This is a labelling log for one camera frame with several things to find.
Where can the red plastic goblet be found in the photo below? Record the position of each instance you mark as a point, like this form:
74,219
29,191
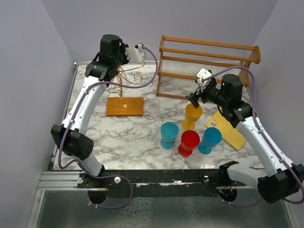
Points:
189,141

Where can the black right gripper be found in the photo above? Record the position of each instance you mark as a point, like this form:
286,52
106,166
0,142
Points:
202,93

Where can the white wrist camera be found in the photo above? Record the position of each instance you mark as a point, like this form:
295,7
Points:
135,54
200,77

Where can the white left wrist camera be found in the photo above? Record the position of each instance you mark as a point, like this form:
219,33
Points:
135,54

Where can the wooden shelf rack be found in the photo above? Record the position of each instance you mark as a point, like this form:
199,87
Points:
186,68

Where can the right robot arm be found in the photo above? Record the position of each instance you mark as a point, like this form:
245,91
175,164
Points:
281,177

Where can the black mounting rail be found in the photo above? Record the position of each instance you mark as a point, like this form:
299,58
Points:
156,183

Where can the clear ribbed wine glass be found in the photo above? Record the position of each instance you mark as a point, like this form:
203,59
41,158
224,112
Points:
154,105

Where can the yellow plastic goblet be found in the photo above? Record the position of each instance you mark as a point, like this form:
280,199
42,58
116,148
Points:
192,115

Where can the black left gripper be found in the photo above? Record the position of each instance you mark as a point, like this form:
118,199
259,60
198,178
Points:
122,49

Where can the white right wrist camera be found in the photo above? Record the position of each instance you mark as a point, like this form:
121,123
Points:
200,77

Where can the wooden base of glass rack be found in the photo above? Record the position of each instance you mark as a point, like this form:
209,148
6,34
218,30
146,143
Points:
126,106

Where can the left blue plastic goblet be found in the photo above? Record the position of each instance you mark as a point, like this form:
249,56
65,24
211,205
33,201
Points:
169,132

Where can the gold wire glass rack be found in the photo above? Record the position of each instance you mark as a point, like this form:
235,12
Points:
130,77

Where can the blue plastic goblet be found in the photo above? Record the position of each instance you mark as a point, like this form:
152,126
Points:
211,138
169,132

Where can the yellow book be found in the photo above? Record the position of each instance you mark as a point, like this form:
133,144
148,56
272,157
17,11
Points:
229,134

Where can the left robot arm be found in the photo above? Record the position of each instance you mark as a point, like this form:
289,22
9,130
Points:
70,136

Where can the right blue plastic goblet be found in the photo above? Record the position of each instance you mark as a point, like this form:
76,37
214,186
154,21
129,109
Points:
211,138

